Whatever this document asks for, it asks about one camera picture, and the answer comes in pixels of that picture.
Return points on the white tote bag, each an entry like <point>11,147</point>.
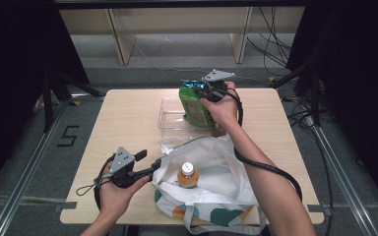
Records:
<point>216,196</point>

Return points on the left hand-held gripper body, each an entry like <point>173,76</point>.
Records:
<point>122,162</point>

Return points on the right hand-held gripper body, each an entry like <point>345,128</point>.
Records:
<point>218,75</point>

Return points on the beige office desk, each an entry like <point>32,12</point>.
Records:
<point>177,19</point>

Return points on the black tripod stand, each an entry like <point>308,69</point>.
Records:
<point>49,98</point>
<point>313,95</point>

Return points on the person's left hand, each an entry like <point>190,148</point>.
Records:
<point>111,200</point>

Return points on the black curtain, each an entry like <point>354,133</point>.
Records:
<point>357,82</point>
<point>16,82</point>

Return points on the green snack packet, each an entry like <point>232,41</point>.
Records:
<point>195,109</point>

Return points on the orange juice bottle white cap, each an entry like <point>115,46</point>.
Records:
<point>187,175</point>

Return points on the blue chips bag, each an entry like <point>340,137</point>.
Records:
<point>193,84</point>

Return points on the person's right hand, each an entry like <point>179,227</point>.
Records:
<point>224,111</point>

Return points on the clear plastic bin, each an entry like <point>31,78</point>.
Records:
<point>170,113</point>

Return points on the metal floor rail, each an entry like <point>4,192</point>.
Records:
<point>29,167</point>
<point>341,177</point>

